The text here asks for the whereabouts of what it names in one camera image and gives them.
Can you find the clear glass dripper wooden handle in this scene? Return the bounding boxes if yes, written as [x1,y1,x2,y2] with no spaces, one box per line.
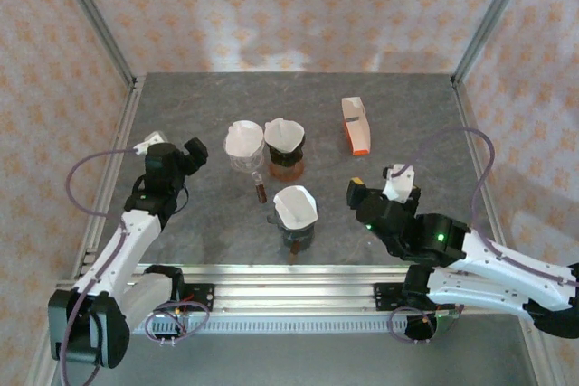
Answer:
[223,119,268,204]

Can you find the aluminium lower frame rail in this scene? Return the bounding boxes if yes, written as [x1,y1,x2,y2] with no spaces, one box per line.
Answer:
[524,335,565,386]

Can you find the aluminium side rail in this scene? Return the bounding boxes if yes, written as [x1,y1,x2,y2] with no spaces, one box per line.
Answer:
[451,80,517,277]
[71,78,146,269]

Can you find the white slotted cable duct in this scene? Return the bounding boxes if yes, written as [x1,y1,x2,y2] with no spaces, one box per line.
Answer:
[130,315,408,335]

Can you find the white orange filter box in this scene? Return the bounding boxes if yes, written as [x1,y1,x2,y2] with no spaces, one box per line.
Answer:
[341,96,373,156]

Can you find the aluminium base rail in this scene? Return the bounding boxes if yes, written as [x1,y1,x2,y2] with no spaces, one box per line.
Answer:
[56,262,543,315]

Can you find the aluminium frame post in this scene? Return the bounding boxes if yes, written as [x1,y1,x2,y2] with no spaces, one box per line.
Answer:
[451,0,539,87]
[48,0,139,89]

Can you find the white paper coffee filter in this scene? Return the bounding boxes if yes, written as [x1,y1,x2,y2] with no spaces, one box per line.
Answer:
[224,119,265,156]
[272,184,318,228]
[263,117,307,155]

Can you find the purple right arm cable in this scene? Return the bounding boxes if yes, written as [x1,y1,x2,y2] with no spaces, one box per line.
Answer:
[393,127,579,287]

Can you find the dark green dripper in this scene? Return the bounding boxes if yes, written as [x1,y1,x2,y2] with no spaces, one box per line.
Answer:
[268,137,308,166]

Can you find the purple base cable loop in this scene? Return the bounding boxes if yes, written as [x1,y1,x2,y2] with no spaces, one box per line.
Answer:
[389,306,453,344]
[144,299,212,346]

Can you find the orange transparent dripper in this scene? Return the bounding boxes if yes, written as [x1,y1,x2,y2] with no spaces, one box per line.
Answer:
[270,160,305,182]

